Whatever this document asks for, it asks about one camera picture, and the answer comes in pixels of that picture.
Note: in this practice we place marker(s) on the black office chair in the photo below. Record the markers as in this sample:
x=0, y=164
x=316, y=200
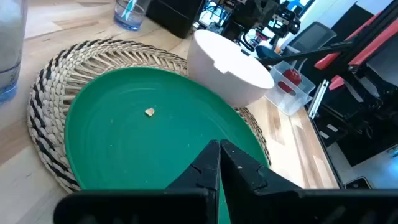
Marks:
x=311, y=37

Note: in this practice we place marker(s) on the white bowl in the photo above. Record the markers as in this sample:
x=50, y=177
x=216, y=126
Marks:
x=224, y=71

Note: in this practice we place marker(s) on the round woven straw placemat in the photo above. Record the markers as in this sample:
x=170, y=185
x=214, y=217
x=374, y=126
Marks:
x=56, y=93

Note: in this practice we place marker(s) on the clear plastic container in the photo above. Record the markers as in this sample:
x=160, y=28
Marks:
x=295, y=99

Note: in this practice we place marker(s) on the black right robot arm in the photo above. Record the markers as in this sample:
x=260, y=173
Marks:
x=248, y=15

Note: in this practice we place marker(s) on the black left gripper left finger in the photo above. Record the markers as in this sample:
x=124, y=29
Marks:
x=140, y=205

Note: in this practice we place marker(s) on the black phone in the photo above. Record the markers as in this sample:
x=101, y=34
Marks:
x=357, y=183

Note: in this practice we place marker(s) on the green plate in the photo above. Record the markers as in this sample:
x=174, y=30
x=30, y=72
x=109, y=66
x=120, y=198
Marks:
x=140, y=140

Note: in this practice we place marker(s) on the red apple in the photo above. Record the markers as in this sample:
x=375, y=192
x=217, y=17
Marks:
x=292, y=77

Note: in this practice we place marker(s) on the red and black equipment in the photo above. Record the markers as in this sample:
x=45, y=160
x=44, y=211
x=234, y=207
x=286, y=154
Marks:
x=367, y=46

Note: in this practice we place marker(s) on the small crumb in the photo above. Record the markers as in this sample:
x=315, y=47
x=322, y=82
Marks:
x=149, y=111

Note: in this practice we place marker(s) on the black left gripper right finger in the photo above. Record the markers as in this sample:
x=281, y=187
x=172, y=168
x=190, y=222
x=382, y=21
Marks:
x=280, y=205

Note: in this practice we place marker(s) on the clear glass with milk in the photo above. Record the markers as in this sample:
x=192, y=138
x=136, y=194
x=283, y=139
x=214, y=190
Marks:
x=9, y=46

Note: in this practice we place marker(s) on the clear blue-tinted glass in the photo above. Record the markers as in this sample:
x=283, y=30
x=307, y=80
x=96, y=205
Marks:
x=129, y=21

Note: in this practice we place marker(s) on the silver aluminium profile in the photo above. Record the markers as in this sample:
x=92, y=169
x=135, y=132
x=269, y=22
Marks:
x=318, y=99

